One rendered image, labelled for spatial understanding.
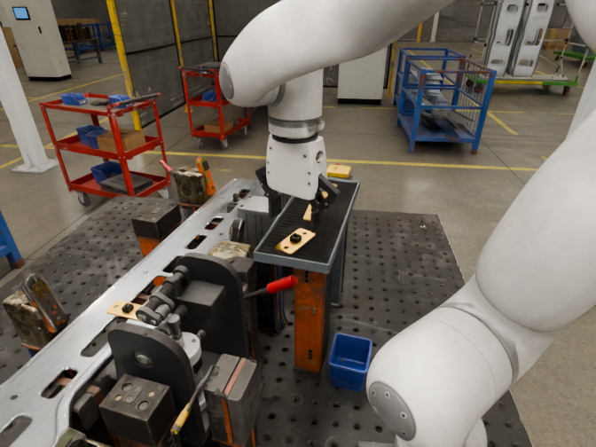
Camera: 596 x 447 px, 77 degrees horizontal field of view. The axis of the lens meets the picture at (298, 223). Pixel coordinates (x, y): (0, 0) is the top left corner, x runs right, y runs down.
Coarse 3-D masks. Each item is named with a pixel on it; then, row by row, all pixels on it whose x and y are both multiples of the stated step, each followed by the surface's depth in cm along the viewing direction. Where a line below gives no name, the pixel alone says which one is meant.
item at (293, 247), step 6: (294, 234) 70; (300, 234) 71; (306, 234) 71; (312, 234) 71; (288, 240) 69; (294, 240) 69; (300, 240) 69; (306, 240) 69; (276, 246) 68; (282, 246) 68; (288, 246) 68; (294, 246) 68; (300, 246) 68; (288, 252) 66
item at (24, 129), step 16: (0, 32) 353; (0, 48) 354; (0, 64) 356; (0, 80) 363; (16, 80) 373; (0, 96) 372; (16, 96) 374; (16, 112) 378; (16, 128) 387; (32, 128) 396; (32, 144) 397; (32, 160) 404; (48, 160) 428
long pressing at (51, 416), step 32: (224, 192) 125; (256, 192) 125; (192, 224) 107; (224, 224) 107; (160, 256) 93; (128, 288) 83; (96, 320) 74; (128, 320) 74; (64, 352) 67; (32, 384) 62; (0, 416) 57; (32, 416) 57; (64, 416) 56
